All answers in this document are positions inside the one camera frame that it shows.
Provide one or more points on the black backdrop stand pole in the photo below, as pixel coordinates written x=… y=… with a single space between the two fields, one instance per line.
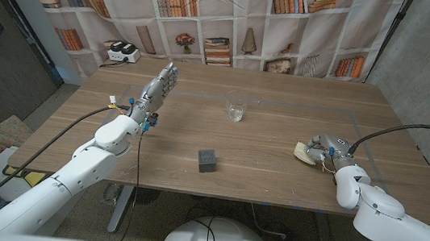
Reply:
x=391 y=35

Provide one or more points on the yellow and black floor item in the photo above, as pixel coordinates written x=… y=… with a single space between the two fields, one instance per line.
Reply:
x=32 y=176

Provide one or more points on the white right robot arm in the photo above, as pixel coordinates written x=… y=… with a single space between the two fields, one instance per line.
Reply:
x=386 y=217

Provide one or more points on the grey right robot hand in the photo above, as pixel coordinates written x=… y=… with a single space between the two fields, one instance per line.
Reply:
x=334 y=146

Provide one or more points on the printed bookshelf backdrop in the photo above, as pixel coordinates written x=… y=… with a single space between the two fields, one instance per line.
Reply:
x=225 y=28

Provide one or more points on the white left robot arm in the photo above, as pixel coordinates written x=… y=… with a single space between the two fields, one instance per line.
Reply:
x=66 y=176

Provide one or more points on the speckled cork board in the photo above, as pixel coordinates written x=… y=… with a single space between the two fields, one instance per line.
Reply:
x=6 y=132

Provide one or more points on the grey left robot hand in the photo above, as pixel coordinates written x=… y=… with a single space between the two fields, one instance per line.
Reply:
x=155 y=89

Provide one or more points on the pale yellow sponge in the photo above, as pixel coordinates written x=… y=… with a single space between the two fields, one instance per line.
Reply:
x=301 y=152

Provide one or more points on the dark grey block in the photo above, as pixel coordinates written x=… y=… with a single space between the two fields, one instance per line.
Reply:
x=206 y=161

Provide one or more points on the grey table leg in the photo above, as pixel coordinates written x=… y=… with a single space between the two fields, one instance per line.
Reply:
x=120 y=207
x=325 y=238

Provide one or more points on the clear glass cup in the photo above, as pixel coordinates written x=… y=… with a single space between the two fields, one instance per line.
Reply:
x=236 y=106

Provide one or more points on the white power strip black plugs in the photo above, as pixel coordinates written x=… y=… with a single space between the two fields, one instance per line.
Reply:
x=123 y=52

